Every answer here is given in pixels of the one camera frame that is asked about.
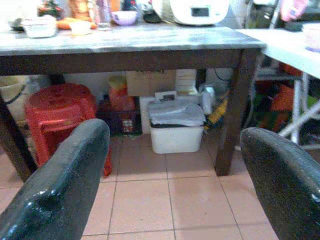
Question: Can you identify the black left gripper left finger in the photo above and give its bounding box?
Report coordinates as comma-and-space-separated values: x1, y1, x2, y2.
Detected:
0, 118, 111, 240

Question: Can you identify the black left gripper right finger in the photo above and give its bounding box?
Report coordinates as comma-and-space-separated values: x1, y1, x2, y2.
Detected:
240, 127, 320, 240

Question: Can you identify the red plastic stool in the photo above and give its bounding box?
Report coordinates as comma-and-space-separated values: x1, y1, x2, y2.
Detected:
24, 83, 113, 177

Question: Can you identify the dark plastic crate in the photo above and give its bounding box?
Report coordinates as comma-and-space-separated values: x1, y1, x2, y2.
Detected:
96, 109, 143, 136

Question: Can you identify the white plastic bucket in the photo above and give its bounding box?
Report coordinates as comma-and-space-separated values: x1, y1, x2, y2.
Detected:
0, 76, 32, 122

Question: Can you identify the orange yellow snack bag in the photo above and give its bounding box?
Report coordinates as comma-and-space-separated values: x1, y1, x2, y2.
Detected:
107, 75, 137, 113

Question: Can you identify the white plastic bin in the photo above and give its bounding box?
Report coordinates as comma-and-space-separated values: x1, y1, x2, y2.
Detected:
149, 119, 205, 155

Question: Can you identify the white folding table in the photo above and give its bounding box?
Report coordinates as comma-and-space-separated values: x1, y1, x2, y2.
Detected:
236, 27, 320, 151

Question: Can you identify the cardboard box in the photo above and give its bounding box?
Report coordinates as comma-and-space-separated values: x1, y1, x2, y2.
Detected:
125, 70, 177, 97

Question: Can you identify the white bowl purple pattern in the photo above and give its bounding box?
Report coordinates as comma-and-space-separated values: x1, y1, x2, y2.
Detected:
301, 22, 320, 53

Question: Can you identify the white lidded container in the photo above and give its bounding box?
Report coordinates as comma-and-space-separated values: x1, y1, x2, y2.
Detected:
21, 15, 58, 39

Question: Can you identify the small white bowl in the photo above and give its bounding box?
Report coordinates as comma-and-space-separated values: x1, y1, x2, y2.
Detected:
69, 20, 92, 36

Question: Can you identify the dark wooden table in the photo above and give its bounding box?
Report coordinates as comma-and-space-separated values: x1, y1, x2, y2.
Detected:
0, 24, 267, 183

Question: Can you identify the pink cloth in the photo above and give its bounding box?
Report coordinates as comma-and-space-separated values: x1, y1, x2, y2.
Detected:
278, 0, 310, 22

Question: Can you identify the clear drinking glass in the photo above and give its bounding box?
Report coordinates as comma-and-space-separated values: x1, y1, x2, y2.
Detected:
94, 0, 112, 31

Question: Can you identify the purple plastic bowl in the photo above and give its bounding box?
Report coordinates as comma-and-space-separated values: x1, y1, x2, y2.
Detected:
110, 10, 139, 27

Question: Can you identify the white rice cooker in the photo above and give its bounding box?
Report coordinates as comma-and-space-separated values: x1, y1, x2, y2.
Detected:
151, 0, 230, 27

